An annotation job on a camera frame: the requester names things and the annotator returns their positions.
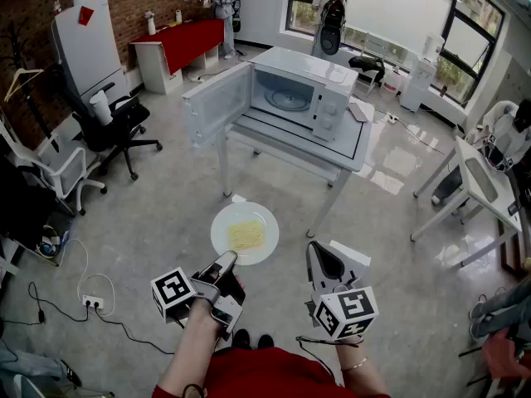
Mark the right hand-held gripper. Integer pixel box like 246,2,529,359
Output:
304,240,381,342

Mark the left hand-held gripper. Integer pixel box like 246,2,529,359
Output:
150,250,246,342

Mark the yellow food piece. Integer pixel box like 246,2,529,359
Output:
227,221,267,251

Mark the white round plate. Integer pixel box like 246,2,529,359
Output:
210,201,280,267

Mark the white microwave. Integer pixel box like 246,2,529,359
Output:
181,46,359,148

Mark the person's right forearm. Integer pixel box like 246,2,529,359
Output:
334,337,389,398

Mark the person's left forearm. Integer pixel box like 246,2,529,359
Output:
156,299,221,398

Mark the person's red top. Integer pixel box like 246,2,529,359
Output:
151,346,391,398

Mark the white metal-legged table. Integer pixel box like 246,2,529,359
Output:
215,97,377,239

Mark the pale pink pad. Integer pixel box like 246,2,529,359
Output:
347,102,369,123

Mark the glass turntable disc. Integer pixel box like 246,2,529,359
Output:
265,88,312,112

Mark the small white table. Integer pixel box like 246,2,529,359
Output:
410,135,524,271

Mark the black office chair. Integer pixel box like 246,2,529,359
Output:
72,81,163,182

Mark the white swivel chair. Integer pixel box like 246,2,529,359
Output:
0,118,108,217

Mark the white bucket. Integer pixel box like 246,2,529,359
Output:
379,66,402,95

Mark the white jug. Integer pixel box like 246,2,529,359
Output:
89,90,114,127

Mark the white water dispenser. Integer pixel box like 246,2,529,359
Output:
398,34,446,114

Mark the white low cabinet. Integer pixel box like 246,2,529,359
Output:
130,18,227,95

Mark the white folding chair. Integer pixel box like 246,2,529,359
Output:
348,31,391,97

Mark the red cloth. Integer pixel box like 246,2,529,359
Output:
130,18,226,76

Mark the black backpack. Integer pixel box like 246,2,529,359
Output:
319,0,347,56

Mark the white refrigerator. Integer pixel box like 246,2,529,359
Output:
51,0,128,103

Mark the black coat rack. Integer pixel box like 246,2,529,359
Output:
0,18,59,153

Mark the black-framed window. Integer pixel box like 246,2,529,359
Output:
285,0,507,107

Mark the wooden clothes hanger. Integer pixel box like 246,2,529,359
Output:
3,67,45,103

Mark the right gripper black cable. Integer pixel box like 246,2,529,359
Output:
295,333,366,385

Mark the thin gold bracelet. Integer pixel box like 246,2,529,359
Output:
340,357,368,373

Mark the black floor cable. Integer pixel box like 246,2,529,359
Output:
27,282,175,356

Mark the white floor cable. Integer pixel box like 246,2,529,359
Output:
61,238,116,318

